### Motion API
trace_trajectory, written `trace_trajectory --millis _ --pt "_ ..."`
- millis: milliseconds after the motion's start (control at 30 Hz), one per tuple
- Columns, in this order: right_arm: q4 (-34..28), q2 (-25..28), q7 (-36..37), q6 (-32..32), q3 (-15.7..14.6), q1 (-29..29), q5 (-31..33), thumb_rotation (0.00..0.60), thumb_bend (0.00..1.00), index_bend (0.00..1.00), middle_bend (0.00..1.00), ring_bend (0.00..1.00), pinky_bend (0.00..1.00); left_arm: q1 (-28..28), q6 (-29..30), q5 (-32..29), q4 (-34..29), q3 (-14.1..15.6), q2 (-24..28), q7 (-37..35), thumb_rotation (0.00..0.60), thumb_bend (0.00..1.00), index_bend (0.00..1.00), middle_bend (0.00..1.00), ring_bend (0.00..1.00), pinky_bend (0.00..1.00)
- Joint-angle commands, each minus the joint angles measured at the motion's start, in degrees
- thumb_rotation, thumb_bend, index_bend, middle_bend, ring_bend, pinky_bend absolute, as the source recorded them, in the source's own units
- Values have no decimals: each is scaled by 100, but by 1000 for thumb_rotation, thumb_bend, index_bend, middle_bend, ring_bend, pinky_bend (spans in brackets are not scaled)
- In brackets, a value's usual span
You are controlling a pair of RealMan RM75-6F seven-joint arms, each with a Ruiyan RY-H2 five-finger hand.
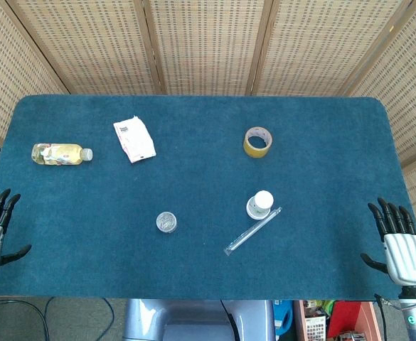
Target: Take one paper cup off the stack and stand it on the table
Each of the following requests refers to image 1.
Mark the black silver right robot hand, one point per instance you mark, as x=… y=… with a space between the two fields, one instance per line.
x=406 y=255

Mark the white paper cup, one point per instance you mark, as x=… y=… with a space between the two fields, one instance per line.
x=261 y=203

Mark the pink storage box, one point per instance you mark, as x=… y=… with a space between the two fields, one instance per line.
x=350 y=316

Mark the yellow drink plastic bottle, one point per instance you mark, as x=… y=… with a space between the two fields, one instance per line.
x=58 y=154

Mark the blue plastic item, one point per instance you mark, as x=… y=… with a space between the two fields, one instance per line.
x=282 y=318

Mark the plastic wrapped straw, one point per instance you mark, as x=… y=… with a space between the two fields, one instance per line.
x=250 y=232

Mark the small clear round lid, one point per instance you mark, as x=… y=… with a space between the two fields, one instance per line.
x=166 y=222

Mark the crumpled white pink packet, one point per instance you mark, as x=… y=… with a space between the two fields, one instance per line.
x=134 y=140

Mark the yellow packing tape roll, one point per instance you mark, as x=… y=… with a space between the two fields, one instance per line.
x=255 y=151

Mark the blue carpet table mat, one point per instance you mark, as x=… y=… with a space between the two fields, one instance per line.
x=207 y=184

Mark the grey-blue robot torso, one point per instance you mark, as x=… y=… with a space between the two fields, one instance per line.
x=193 y=319

